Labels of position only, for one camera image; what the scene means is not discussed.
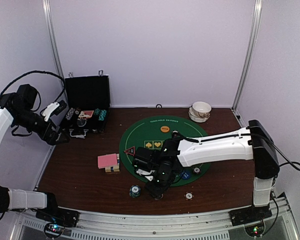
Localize brown chips in case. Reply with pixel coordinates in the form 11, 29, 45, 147
74, 108, 81, 115

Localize pink backed card deck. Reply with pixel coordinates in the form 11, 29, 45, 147
97, 153, 118, 169

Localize black chip carrying case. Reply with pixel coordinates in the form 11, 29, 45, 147
61, 74, 111, 133

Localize teal chip stack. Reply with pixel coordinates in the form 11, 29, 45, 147
98, 109, 108, 121

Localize brown red chip stack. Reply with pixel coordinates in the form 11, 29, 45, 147
184, 192, 194, 201

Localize round green poker mat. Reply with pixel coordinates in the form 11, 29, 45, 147
119, 115, 208, 183

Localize orange round blind button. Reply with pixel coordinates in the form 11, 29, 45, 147
160, 126, 170, 133

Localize dark blue chip stack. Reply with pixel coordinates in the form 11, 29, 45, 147
129, 185, 141, 198

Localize clear dealer button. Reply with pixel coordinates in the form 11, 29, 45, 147
76, 118, 87, 128

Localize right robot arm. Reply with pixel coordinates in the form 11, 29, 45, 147
132, 120, 280, 221

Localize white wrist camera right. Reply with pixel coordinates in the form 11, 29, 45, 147
135, 168, 155, 182

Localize red black triangular button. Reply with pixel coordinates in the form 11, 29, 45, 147
123, 146, 136, 157

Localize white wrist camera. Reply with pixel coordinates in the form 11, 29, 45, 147
135, 168, 155, 182
41, 100, 67, 122

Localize gold card deck box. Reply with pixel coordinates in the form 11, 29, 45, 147
105, 153, 120, 174

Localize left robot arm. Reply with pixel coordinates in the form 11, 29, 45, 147
0, 84, 70, 222

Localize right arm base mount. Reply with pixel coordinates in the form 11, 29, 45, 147
229, 205, 273, 226

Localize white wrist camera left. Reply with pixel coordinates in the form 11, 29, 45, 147
41, 100, 67, 122

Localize blue round blind button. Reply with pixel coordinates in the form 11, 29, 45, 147
180, 170, 192, 180

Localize blue green chip stack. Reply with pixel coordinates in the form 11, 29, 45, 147
93, 108, 101, 116

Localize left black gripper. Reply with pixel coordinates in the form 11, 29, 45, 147
12, 107, 70, 145

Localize red card deck in case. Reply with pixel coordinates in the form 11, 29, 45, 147
78, 110, 94, 119

